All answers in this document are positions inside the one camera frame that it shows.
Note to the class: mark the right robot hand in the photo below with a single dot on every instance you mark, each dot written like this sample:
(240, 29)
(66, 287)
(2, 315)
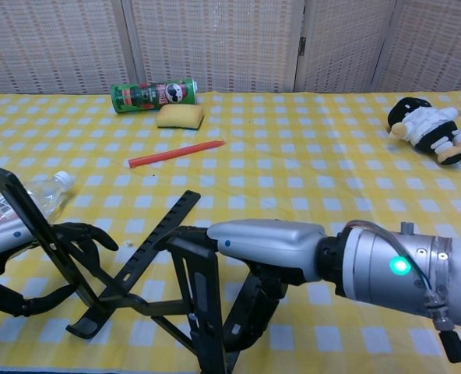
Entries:
(269, 245)

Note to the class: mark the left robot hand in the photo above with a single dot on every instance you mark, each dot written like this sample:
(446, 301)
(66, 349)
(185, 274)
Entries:
(1, 237)

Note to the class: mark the black folding stand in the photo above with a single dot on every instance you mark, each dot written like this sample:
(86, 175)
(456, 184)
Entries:
(145, 249)

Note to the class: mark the clear plastic water bottle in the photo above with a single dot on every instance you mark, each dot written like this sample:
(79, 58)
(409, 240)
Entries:
(47, 191)

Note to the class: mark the yellow checked tablecloth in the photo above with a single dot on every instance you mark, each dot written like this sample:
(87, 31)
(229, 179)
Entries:
(293, 175)

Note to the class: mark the yellow sponge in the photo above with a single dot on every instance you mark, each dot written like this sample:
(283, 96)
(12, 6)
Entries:
(178, 117)

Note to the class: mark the green Pringles can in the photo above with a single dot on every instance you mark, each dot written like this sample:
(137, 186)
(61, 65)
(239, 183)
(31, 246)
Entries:
(148, 96)

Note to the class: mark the black and white plush doll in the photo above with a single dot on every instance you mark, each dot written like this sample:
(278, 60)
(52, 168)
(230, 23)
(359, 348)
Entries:
(425, 128)

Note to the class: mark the brass screen hinge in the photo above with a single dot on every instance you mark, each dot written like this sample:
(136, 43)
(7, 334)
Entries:
(303, 45)

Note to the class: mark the woven folding screen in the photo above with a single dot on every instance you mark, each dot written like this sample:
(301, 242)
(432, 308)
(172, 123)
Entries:
(215, 39)

